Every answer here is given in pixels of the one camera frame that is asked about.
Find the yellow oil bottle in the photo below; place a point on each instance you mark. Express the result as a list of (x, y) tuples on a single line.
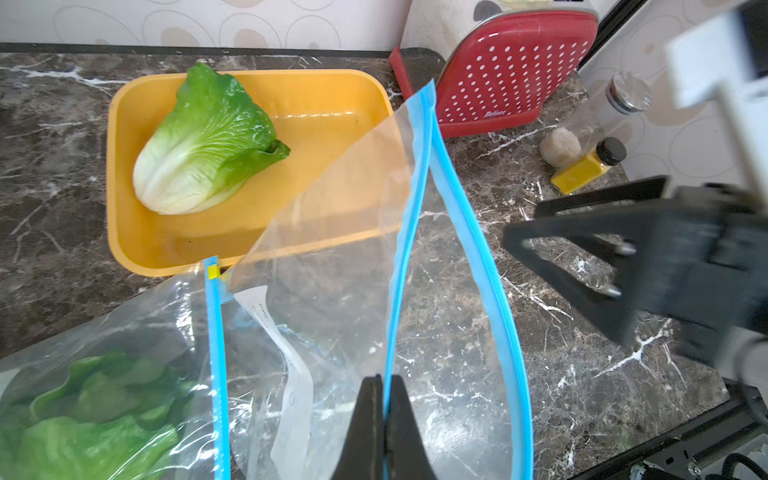
[(605, 155)]

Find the clear zipper bag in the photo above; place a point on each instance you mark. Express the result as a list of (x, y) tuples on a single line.
[(380, 267), (177, 323)]

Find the clear glass jar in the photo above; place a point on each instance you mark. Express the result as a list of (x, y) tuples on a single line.
[(623, 95)]

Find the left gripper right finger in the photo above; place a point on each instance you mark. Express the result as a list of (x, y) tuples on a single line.
[(405, 454)]

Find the yellow zipper slider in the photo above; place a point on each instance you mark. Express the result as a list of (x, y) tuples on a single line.
[(213, 272)]

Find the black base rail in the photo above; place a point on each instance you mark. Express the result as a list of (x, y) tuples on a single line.
[(693, 450)]

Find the beige round stone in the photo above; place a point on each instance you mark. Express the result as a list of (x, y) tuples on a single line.
[(560, 147)]

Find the yellow plastic tray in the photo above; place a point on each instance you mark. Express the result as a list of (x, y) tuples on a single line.
[(319, 114)]

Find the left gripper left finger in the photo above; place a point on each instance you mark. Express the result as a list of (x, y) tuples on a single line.
[(362, 455)]

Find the red toaster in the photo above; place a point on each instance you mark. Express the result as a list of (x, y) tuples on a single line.
[(493, 63)]

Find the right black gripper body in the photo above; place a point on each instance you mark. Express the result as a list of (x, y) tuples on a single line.
[(709, 273)]

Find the chinese cabbage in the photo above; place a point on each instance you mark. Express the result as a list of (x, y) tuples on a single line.
[(214, 140), (64, 448), (106, 388)]

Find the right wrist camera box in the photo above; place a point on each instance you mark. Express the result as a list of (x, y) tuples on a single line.
[(725, 60)]

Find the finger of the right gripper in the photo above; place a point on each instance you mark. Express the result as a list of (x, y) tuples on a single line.
[(636, 191), (631, 242)]

